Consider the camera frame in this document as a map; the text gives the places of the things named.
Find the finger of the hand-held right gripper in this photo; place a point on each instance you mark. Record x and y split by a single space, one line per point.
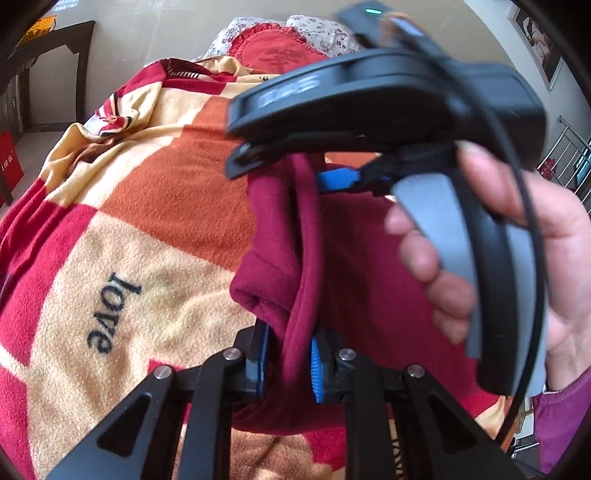
249 159
337 181

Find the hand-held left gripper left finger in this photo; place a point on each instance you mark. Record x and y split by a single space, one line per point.
254 371

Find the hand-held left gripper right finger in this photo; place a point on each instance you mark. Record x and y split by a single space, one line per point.
318 369

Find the maroon sweater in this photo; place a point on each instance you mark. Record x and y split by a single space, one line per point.
360 277

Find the person's right forearm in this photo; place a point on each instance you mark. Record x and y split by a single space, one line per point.
568 424

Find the person's right hand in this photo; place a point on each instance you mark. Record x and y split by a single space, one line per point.
568 258

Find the floral pillow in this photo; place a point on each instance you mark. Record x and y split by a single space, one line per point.
323 32

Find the red heart pillow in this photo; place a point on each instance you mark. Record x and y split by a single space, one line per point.
272 50

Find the red orange printed blanket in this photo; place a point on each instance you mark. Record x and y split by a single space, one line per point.
138 230

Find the metal rack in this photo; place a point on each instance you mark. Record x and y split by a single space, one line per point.
570 152

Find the dark wooden chair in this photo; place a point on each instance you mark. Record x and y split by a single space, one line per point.
55 46

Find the red box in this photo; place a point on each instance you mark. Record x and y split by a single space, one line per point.
10 168

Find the yellow plastic basket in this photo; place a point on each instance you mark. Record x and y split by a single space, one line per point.
37 28

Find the framed wall picture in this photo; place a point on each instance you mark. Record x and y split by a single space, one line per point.
538 41

